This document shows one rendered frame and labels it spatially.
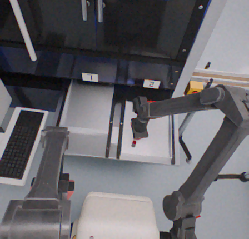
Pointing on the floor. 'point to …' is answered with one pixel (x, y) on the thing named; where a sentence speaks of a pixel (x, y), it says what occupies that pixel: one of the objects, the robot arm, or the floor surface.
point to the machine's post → (201, 39)
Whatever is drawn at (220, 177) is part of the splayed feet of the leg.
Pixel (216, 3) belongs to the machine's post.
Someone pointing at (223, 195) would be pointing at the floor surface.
